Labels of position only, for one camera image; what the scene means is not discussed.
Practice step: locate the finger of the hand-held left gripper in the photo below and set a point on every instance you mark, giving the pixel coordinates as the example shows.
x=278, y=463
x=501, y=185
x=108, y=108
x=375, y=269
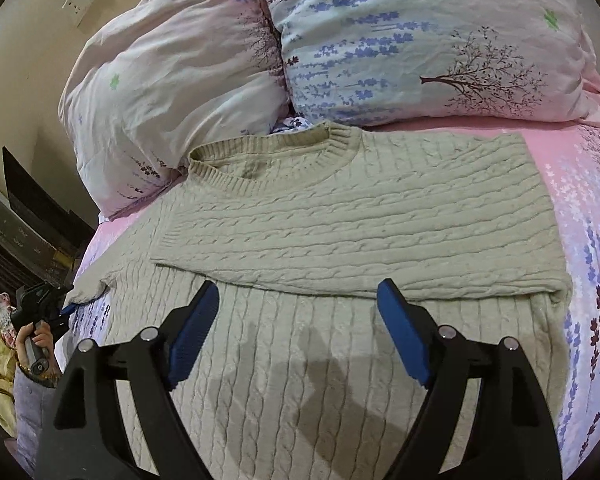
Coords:
x=66, y=309

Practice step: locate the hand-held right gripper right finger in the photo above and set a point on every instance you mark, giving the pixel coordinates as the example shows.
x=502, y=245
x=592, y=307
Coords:
x=404, y=332

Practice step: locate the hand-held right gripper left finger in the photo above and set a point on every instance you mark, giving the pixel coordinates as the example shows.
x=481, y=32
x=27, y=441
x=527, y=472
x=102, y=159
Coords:
x=196, y=332

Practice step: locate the person's left forearm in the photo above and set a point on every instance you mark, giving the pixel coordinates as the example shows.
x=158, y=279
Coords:
x=30, y=410

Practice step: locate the person's left hand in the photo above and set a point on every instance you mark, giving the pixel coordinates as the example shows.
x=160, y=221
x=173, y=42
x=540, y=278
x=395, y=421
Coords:
x=34, y=340

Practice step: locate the dark wooden headboard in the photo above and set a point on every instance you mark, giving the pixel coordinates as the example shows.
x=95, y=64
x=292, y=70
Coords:
x=35, y=220

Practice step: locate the white wall socket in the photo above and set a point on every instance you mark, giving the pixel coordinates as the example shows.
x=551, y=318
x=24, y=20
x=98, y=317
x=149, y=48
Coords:
x=79, y=4

